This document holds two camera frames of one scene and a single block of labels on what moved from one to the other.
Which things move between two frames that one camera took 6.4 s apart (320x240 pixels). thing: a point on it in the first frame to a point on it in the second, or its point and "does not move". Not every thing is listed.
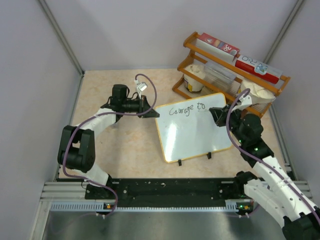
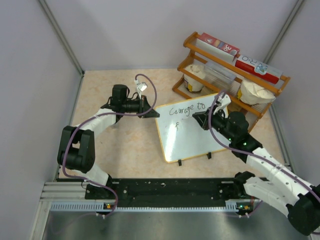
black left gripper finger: x=152 y=113 does not move
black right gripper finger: x=220 y=115 to x=202 y=118
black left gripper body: x=142 y=104 does not move
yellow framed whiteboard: x=188 y=129 does not move
